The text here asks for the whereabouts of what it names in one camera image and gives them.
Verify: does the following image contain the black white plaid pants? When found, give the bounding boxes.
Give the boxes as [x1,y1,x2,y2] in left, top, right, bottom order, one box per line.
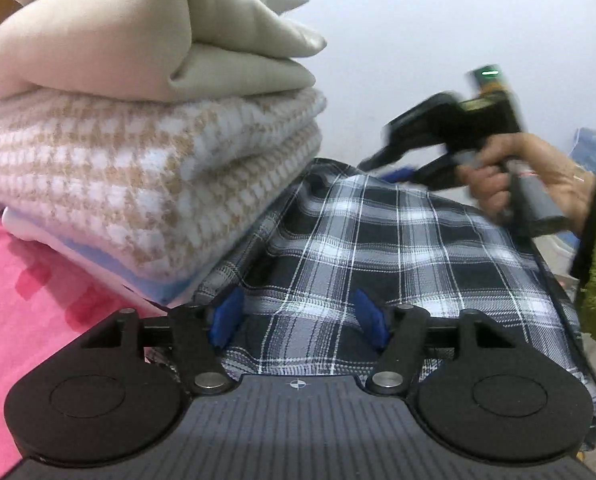
[168,157,596,448]

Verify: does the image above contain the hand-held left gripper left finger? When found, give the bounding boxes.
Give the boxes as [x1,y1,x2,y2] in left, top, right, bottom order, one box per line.
[78,287,246,396]

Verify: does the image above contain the pink floral bed blanket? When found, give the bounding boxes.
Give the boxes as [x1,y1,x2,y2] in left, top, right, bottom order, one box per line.
[0,220,171,480]

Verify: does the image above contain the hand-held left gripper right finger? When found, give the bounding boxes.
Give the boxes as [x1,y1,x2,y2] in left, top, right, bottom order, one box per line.
[353,288,519,396]

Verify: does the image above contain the light blue plastic bag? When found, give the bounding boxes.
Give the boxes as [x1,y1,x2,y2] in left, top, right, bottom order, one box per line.
[572,127,596,176]

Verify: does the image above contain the person's right hand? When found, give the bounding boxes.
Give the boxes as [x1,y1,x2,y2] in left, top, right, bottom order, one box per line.
[455,132,596,226]

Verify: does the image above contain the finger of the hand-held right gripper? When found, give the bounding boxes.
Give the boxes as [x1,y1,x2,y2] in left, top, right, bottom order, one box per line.
[358,145,446,172]
[383,155,471,192]

